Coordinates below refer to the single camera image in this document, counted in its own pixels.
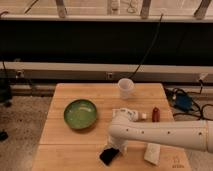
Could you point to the black eraser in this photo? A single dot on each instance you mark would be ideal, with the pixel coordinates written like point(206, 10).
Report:
point(108, 155)

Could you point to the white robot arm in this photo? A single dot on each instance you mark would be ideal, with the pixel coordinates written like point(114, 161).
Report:
point(197, 135)

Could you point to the white sponge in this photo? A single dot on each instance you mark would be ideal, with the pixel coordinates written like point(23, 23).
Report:
point(152, 153)

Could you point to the clear plastic cup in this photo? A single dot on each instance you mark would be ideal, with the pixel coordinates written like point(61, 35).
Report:
point(126, 88)

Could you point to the white plastic bottle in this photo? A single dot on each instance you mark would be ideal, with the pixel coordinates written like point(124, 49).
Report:
point(133, 115)

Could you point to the green bowl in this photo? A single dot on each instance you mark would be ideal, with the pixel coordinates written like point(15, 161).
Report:
point(80, 114)

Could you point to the red sausage toy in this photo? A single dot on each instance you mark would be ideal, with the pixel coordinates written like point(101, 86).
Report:
point(155, 115)

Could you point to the blue box with cables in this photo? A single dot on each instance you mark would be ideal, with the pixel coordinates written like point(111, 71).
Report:
point(183, 102)

